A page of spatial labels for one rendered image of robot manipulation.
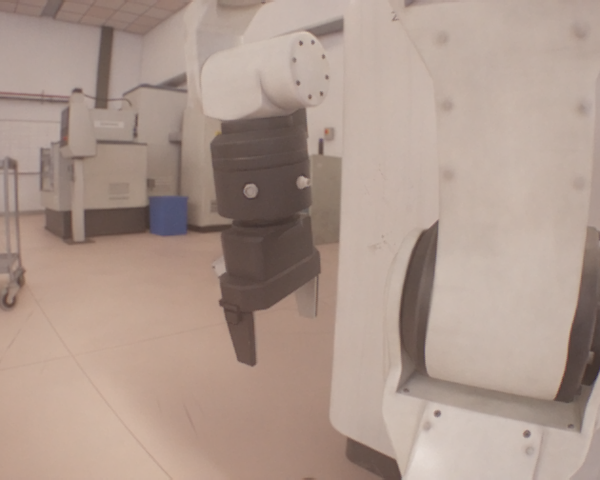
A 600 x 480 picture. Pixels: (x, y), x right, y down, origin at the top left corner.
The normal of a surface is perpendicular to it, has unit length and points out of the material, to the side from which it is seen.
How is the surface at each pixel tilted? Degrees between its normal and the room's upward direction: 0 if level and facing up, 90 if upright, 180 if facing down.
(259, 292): 98
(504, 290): 86
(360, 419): 90
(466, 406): 0
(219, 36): 90
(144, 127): 90
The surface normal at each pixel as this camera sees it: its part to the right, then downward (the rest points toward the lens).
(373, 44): -0.71, 0.08
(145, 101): 0.71, 0.11
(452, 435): -0.47, -0.41
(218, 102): -0.55, 0.29
